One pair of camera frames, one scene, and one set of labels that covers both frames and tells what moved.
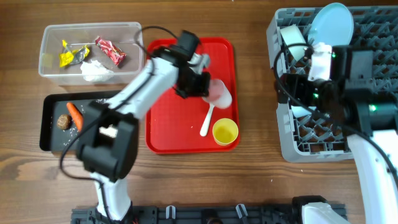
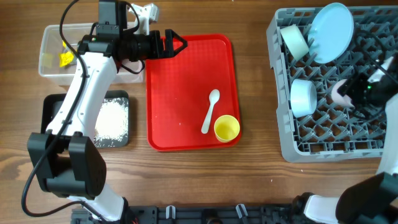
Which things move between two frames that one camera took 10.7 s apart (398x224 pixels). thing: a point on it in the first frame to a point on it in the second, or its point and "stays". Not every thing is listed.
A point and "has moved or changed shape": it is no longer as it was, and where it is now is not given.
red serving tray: x=185 y=125 stays
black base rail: x=247 y=214 stays
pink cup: x=219 y=95 has moved or changed shape
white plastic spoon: x=203 y=131 stays
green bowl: x=291 y=35 stays
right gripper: x=298 y=82 to x=351 y=88
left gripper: x=203 y=93 to x=158 y=46
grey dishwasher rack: x=308 y=134 stays
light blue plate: x=333 y=24 stays
